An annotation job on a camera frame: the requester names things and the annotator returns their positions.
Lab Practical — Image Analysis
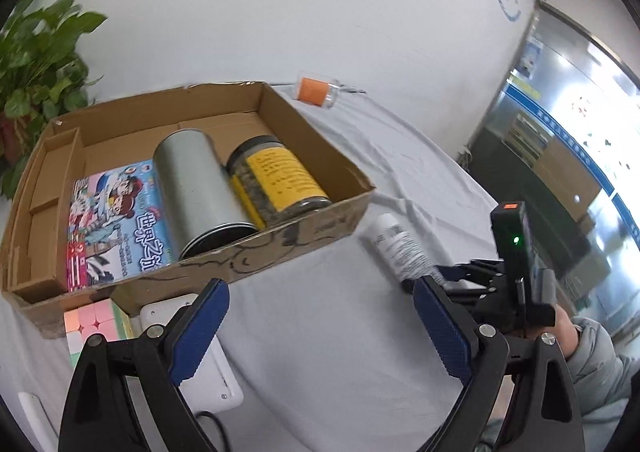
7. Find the grey table cloth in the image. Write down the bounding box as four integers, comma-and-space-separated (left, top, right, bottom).
1, 82, 496, 451

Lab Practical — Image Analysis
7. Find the white spray bottle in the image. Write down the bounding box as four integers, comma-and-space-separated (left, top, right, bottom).
366, 214, 446, 286

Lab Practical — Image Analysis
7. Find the silver metal tin can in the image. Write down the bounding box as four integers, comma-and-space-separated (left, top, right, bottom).
153, 128, 258, 260

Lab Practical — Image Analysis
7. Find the white power strip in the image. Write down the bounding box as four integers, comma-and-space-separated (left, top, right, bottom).
139, 292, 245, 416

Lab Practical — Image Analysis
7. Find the large cardboard box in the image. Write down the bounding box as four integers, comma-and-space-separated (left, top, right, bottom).
1, 82, 373, 338

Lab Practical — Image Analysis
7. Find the person right hand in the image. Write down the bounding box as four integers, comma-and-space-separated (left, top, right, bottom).
540, 305, 579, 359

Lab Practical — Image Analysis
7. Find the pastel rubiks cube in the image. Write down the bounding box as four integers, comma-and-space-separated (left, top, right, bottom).
64, 298, 134, 368

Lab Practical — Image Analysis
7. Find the colourful board game box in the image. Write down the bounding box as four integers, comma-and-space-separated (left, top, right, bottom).
66, 160, 176, 292

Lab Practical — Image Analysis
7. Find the yellow label tea jar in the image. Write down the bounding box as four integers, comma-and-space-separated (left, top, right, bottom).
226, 134, 332, 230

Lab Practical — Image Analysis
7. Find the glass door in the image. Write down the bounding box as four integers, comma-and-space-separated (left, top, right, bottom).
466, 4, 639, 351

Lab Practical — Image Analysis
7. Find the orange clear plastic jar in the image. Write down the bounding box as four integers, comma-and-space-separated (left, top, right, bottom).
294, 72, 341, 108

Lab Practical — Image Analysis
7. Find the green potted plant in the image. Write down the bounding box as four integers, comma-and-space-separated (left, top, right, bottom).
0, 0, 106, 198

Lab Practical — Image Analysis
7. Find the black cable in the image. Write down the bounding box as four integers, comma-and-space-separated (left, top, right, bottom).
194, 410, 234, 452

